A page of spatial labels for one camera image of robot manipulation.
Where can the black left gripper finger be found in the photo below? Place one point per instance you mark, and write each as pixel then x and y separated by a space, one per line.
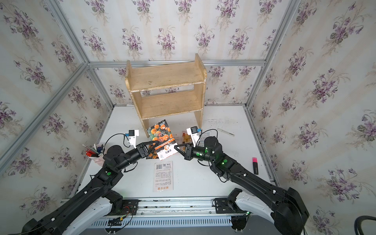
pixel 152 148
pixel 149 143

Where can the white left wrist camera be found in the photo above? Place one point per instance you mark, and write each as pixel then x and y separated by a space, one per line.
pixel 131 137

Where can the white text seed bag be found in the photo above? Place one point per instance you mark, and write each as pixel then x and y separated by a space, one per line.
pixel 205 135

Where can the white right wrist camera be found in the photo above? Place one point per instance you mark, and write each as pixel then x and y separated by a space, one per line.
pixel 194 133

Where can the pink pen holder cup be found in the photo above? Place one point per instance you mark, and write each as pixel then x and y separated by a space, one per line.
pixel 98 160

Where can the wooden two-tier shelf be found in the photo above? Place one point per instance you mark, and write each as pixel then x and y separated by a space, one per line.
pixel 138 80

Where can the pink grey highlighter marker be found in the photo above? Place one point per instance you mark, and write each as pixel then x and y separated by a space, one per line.
pixel 255 166

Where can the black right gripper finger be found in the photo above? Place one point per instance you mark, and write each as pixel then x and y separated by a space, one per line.
pixel 181 149
pixel 183 144

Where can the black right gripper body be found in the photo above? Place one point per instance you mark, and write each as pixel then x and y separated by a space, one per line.
pixel 190 153

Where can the red items at table edge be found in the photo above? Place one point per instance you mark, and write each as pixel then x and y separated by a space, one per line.
pixel 94 151

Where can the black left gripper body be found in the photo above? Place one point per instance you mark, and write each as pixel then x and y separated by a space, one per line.
pixel 139 149

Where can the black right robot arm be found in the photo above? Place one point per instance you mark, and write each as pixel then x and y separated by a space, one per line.
pixel 288 211

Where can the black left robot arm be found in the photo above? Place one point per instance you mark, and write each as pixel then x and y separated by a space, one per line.
pixel 95 200

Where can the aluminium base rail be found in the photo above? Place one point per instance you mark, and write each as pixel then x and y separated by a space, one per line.
pixel 172 212

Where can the white label seed bag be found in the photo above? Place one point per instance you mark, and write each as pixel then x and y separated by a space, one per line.
pixel 163 176

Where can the colourful popcorn seed bag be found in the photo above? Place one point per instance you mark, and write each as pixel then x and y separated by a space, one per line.
pixel 186 138

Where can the black chair part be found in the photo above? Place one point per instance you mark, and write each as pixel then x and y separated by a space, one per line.
pixel 365 225

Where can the orange flower seed bag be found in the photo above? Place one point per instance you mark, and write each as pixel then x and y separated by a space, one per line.
pixel 152 155
pixel 161 133

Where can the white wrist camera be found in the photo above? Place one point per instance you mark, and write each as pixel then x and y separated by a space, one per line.
pixel 131 137
pixel 194 133

